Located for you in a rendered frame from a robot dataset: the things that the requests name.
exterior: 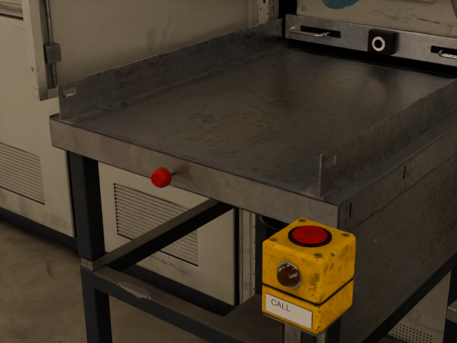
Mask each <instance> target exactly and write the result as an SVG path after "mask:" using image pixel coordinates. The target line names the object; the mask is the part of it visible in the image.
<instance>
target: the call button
mask: <svg viewBox="0 0 457 343"><path fill-rule="evenodd" d="M292 236H293V238H294V239H295V240H297V241H299V242H302V243H306V244H317V243H320V242H323V241H325V240H326V239H327V237H328V234H327V232H325V231H324V230H323V229H322V228H320V227H317V226H312V225H306V226H302V227H299V228H297V229H295V230H294V231H293V233H292Z"/></svg>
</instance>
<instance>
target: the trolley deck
mask: <svg viewBox="0 0 457 343"><path fill-rule="evenodd" d="M450 81H452V80H450V79H446V78H439V77H434V76H428V75H423V74H419V73H411V72H408V71H400V70H396V69H389V68H385V67H378V66H373V65H366V64H362V63H355V62H350V61H343V60H339V59H332V58H328V57H323V56H316V55H312V54H305V53H300V52H293V51H289V50H283V51H281V52H278V53H275V54H272V55H269V56H266V57H264V58H261V59H258V60H256V61H252V62H250V63H247V64H245V65H241V66H238V67H236V68H233V69H230V70H227V71H224V72H222V73H218V74H216V75H214V76H210V77H208V78H204V79H202V80H199V81H196V82H193V83H191V84H187V85H185V86H182V87H179V88H176V89H173V90H171V91H168V92H166V93H162V94H160V95H157V96H154V97H151V98H149V99H145V100H143V101H140V102H137V103H134V104H131V105H128V106H126V107H123V108H120V109H117V110H114V111H112V112H108V113H107V114H103V115H100V116H97V117H95V118H91V119H89V120H86V121H84V122H80V123H78V124H75V125H70V124H68V123H65V122H61V121H58V119H59V118H60V114H59V113H57V114H53V115H51V116H49V121H50V134H51V140H52V146H53V147H56V148H60V149H62V150H66V151H68V152H72V153H74V154H78V155H80V156H83V157H86V158H89V159H92V160H95V161H98V162H101V163H104V164H107V165H111V166H113V167H117V168H119V169H123V170H126V171H128V172H132V173H134V174H138V175H140V176H144V177H147V178H150V179H151V175H152V172H153V171H154V170H155V169H157V168H159V167H164V168H166V169H168V170H169V171H170V170H172V169H175V170H176V174H175V175H173V176H172V177H171V183H170V184H169V185H171V186H174V187H177V188H179V189H183V190H185V191H189V192H191V193H195V194H197V195H201V196H204V197H207V198H210V199H213V200H216V201H219V202H222V203H225V204H228V205H230V206H234V207H236V208H240V209H242V210H246V211H248V212H252V213H255V214H258V215H261V216H264V217H267V218H270V219H273V220H275V221H279V222H282V223H286V224H288V225H290V224H291V223H293V222H294V221H296V220H298V219H299V218H305V219H307V220H310V221H313V222H316V223H320V224H322V225H326V226H329V227H332V228H335V229H338V230H341V231H345V232H348V233H349V232H350V231H352V230H353V229H355V228H356V227H357V226H359V225H360V224H361V223H363V222H364V221H366V220H367V219H368V218H370V217H371V216H373V215H374V214H375V213H376V212H378V211H379V210H381V209H382V208H383V207H385V206H386V205H388V204H389V203H390V202H391V201H393V200H394V199H396V198H397V197H398V196H399V195H401V194H403V193H404V192H405V191H406V190H408V189H410V188H411V187H412V186H413V185H415V184H416V183H417V182H419V181H421V179H423V178H424V177H426V176H427V175H429V174H430V173H431V172H433V171H434V170H435V169H437V168H438V167H439V166H441V165H442V164H444V163H445V162H446V161H448V160H449V159H451V158H452V157H453V156H454V155H456V154H457V115H455V116H454V117H452V118H451V119H449V120H447V121H446V122H444V123H443V124H442V125H439V126H438V127H437V128H435V129H433V130H432V131H430V132H429V133H427V134H426V135H424V136H423V137H421V138H420V139H418V140H416V141H415V142H413V143H412V144H410V145H408V146H407V147H406V148H404V149H402V150H401V151H399V152H398V153H396V154H394V155H393V156H391V157H390V158H389V159H387V160H385V161H384V162H382V163H380V164H379V165H377V166H376V167H374V168H373V169H371V170H370V171H368V172H367V173H365V174H363V175H362V176H361V177H359V178H357V179H355V180H354V181H353V182H351V183H349V184H348V185H346V186H345V187H343V188H342V189H340V190H338V191H337V192H336V193H334V194H332V195H331V196H329V197H327V198H326V199H325V200H320V199H316V198H313V197H310V196H307V195H303V194H300V193H299V191H301V190H302V189H304V188H305V187H307V186H309V185H310V184H312V183H314V182H315V181H317V180H319V172H320V154H321V153H323V152H325V151H326V150H328V149H330V148H332V147H333V146H336V145H337V144H339V143H341V142H342V141H344V140H346V139H348V138H349V137H352V136H353V135H355V134H357V133H359V132H361V131H362V130H364V129H366V128H367V127H370V126H371V125H373V124H375V123H377V122H378V121H380V120H382V119H384V118H385V117H387V116H389V115H391V114H393V113H395V112H396V111H398V110H400V109H402V108H404V107H405V106H407V105H409V104H410V103H413V102H414V101H416V100H418V99H419V98H421V97H423V96H425V95H427V94H429V93H431V92H432V91H434V90H436V89H438V88H439V87H441V86H443V85H444V84H447V83H448V82H450Z"/></svg>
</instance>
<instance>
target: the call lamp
mask: <svg viewBox="0 0 457 343"><path fill-rule="evenodd" d="M276 274H277V280H278V282H279V283H280V284H281V285H283V286H285V287H287V288H289V289H295V288H297V287H299V286H300V285H301V283H302V274H301V271H300V269H299V268H298V266H297V265H295V264H294V263H293V262H291V261H287V260H285V261H281V262H280V263H278V265H277V268H276Z"/></svg>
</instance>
